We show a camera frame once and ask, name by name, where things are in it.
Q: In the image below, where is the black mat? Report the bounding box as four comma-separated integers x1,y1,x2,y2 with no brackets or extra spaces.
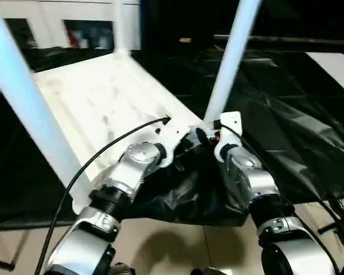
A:
0,46,344,227

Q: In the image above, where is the white cabinet with glass doors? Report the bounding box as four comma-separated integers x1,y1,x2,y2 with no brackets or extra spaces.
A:
0,0,141,52

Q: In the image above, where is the white plastic table leg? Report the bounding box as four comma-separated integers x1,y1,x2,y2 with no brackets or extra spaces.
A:
202,0,261,133
112,0,132,58
0,0,87,190

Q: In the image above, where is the black furniture with gold label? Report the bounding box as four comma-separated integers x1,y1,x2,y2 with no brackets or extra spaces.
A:
140,0,344,55

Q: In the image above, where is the black tangled cable bundle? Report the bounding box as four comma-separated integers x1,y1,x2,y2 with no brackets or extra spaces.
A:
310,195,344,275

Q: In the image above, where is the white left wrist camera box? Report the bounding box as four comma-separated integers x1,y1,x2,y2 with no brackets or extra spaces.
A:
154,119,191,168

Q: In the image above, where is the white plastic table top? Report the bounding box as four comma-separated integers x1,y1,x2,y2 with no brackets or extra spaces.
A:
32,50,207,215

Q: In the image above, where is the black metal stand leg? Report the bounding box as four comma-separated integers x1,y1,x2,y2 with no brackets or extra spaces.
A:
0,258,17,271

